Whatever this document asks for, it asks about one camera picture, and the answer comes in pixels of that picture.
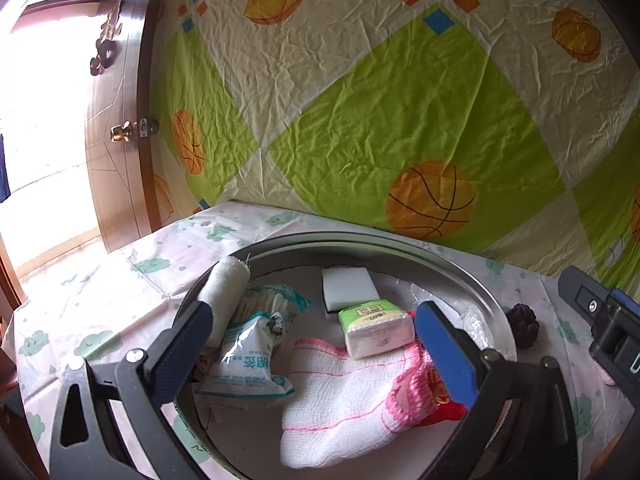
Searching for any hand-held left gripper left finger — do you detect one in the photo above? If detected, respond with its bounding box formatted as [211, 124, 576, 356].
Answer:
[50, 301, 215, 480]

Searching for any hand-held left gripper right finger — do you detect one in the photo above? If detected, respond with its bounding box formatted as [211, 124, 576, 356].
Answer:
[415, 301, 583, 480]

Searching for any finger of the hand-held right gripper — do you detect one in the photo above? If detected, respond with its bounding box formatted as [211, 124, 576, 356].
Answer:
[589, 287, 640, 392]
[557, 265, 617, 322]

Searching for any cotton swab packet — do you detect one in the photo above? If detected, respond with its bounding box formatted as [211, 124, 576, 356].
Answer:
[194, 284, 312, 407]

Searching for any white gauze towel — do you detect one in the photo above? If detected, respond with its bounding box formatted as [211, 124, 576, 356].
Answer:
[200, 256, 251, 351]

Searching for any green tissue pack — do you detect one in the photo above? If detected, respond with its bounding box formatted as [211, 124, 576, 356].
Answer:
[337, 300, 418, 359]

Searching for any white sponge block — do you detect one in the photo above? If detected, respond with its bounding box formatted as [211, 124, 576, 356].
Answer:
[321, 266, 383, 322]

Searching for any round black metal tin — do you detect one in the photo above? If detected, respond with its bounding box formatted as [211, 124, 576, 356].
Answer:
[172, 232, 518, 480]

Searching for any red orange patterned cloth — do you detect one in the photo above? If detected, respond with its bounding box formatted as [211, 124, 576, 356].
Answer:
[420, 355, 467, 423]

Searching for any dark purple scrunchie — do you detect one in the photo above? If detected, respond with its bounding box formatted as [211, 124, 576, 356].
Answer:
[505, 302, 541, 350]

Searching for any pink white knitted dishcloth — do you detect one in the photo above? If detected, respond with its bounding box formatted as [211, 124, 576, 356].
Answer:
[279, 337, 453, 468]

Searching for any brass door knob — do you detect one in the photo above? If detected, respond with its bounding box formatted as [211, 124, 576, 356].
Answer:
[110, 119, 158, 145]

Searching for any blue hanging cloth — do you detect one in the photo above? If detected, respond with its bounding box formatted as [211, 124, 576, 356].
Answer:
[0, 132, 13, 204]

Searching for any brown wooden door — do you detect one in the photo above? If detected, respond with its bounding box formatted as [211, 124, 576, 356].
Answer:
[82, 0, 173, 257]

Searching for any basketball print bed sheet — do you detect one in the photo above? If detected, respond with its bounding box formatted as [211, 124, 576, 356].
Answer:
[144, 0, 640, 292]

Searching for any hanging door ornament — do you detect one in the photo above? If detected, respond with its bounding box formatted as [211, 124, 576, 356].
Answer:
[89, 0, 124, 77]

